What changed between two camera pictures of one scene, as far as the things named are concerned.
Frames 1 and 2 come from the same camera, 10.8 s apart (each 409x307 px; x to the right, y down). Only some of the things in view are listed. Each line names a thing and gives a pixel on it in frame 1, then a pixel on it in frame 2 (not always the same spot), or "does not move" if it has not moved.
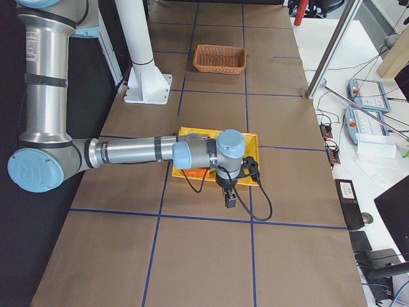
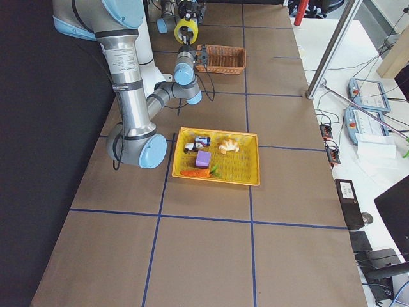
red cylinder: x=302 y=6 does not move
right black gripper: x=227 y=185 to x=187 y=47
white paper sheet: x=376 y=146 does not move
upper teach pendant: x=369 y=94 does not move
